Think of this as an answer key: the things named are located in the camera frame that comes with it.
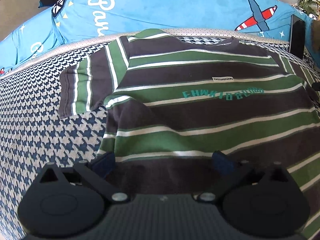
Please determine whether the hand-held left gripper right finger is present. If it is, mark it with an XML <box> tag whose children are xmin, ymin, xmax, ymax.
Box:
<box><xmin>197</xmin><ymin>151</ymin><xmax>292</xmax><ymax>204</ymax></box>

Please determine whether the blue printed sofa cover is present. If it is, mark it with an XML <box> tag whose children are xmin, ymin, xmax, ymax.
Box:
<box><xmin>0</xmin><ymin>0</ymin><xmax>313</xmax><ymax>73</ymax></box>

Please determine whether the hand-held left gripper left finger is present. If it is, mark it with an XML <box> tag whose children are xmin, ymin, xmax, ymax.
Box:
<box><xmin>37</xmin><ymin>151</ymin><xmax>132</xmax><ymax>204</ymax></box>

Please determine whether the green brown striped t-shirt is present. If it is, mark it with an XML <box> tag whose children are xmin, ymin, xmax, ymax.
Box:
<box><xmin>58</xmin><ymin>28</ymin><xmax>320</xmax><ymax>240</ymax></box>

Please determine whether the black smartphone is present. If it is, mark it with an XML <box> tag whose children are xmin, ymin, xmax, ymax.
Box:
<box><xmin>289</xmin><ymin>16</ymin><xmax>307</xmax><ymax>58</ymax></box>

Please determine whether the houndstooth sofa mat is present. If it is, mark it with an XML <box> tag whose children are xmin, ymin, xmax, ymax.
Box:
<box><xmin>0</xmin><ymin>27</ymin><xmax>320</xmax><ymax>205</ymax></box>

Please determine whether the green leafy houseplant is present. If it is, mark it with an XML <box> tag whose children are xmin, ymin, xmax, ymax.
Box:
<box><xmin>285</xmin><ymin>0</ymin><xmax>320</xmax><ymax>22</ymax></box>

